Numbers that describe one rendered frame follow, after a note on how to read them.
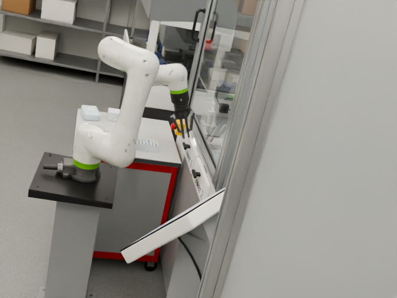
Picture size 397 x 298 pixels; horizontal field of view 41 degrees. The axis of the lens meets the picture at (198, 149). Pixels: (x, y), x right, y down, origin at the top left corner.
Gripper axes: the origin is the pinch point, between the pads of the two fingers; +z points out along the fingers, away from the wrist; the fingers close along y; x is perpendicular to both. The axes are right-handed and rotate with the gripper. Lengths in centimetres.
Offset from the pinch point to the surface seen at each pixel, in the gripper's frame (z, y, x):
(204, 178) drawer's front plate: 2.4, -1.7, 42.3
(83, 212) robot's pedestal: 10, 55, 37
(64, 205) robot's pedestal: 5, 62, 37
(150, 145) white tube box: 8.3, 18.9, -17.0
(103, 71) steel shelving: 63, 54, -368
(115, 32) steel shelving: 21, 32, -369
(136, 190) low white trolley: 29.5, 31.2, -8.3
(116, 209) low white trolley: 39, 44, -8
